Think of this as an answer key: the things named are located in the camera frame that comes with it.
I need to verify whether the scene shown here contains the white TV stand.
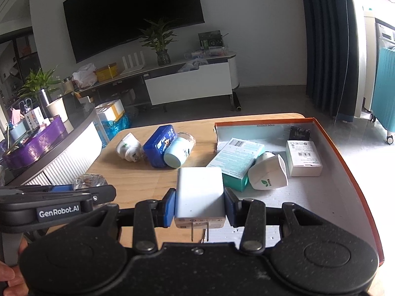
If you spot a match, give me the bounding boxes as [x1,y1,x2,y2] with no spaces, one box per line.
[76,51,239,113]

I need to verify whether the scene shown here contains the white flat-pin charger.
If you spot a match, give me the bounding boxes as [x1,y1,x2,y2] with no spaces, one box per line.
[174,167,226,241]

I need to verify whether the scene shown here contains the blue plastic bag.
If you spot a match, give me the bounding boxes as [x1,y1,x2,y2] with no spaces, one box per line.
[98,112,132,144]

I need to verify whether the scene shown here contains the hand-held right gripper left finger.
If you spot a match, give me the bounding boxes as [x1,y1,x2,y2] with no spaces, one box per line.
[77,187,176,252]

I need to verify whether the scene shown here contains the teal suitcase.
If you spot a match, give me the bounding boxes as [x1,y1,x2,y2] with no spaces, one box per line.
[370,46,395,145]

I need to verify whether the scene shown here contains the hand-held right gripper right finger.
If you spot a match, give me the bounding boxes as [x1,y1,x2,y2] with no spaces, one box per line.
[224,187,321,252]

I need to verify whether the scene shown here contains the white plastic bag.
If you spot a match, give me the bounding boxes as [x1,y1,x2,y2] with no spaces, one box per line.
[72,63,98,88]

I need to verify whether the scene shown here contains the purple tray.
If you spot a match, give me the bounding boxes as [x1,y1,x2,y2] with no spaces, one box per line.
[2,118,67,170]

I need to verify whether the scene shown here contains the cardboard box yellow tape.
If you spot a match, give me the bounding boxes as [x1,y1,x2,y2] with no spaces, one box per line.
[95,99,125,122]

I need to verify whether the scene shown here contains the black charger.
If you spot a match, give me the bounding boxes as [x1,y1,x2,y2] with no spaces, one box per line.
[288,126,315,142]

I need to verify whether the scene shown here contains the orange-rimmed cardboard box lid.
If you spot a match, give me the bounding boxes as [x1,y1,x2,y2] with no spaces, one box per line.
[214,117,386,267]

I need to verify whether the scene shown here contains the small white barcode box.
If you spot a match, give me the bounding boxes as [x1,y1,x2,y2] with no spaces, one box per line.
[285,140,323,177]

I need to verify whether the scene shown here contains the blue printed box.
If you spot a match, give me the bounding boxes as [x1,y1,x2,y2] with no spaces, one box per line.
[143,125,178,169]

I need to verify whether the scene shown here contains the blue and white bag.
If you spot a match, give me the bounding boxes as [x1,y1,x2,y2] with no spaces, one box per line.
[177,60,208,73]

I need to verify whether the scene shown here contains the white round socket adapter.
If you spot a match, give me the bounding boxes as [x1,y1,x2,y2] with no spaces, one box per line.
[248,152,289,191]

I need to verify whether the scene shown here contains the white router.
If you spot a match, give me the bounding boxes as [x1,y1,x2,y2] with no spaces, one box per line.
[120,51,146,75]

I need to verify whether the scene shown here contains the dark curtain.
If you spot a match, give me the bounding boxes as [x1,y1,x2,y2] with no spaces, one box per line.
[298,0,360,124]

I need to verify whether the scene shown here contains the small white printed boxes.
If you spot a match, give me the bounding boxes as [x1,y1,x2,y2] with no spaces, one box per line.
[23,106,44,130]

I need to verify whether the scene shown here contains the white cup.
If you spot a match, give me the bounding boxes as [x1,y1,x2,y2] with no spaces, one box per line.
[46,97,69,123]

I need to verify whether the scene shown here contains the white washing machine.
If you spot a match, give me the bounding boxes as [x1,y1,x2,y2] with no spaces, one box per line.
[375,21,395,50]

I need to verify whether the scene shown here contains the white cabinet panel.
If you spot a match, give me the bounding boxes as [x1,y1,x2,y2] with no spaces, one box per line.
[353,11,377,118]

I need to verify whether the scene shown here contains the light blue cup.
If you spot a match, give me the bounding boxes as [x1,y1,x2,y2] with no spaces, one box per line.
[9,120,30,141]

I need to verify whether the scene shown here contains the curved white counter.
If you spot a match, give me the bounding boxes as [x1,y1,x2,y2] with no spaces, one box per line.
[0,106,103,188]

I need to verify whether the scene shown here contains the green plant in steel vase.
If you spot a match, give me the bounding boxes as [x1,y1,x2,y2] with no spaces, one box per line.
[17,66,62,119]

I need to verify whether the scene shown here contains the black television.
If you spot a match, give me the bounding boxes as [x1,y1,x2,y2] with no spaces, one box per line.
[63,0,205,64]

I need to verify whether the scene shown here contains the black and green box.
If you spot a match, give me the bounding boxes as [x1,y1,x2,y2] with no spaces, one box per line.
[198,31,223,48]

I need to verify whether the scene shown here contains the clear storage boxes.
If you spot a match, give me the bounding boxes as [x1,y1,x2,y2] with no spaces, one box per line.
[184,47,229,59]

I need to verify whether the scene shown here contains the clear plastic container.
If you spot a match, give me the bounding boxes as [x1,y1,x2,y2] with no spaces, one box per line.
[72,174,108,205]

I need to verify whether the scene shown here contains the white plug adapter green dot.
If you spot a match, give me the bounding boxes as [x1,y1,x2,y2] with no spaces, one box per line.
[116,132,145,162]

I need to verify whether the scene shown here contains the green and white box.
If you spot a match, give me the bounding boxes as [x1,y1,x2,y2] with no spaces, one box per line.
[206,138,266,192]

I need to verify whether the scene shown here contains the light blue toothpick jar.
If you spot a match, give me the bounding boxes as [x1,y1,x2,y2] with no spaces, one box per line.
[163,132,196,168]

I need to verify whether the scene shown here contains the potted plant glass vase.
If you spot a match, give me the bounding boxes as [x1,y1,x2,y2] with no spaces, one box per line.
[138,18,179,66]

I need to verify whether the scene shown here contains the person's left hand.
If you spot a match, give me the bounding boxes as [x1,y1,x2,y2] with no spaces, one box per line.
[0,240,30,296]

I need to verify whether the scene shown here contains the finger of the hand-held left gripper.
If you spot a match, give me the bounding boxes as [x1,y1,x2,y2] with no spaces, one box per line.
[91,185,117,206]
[19,184,75,194]

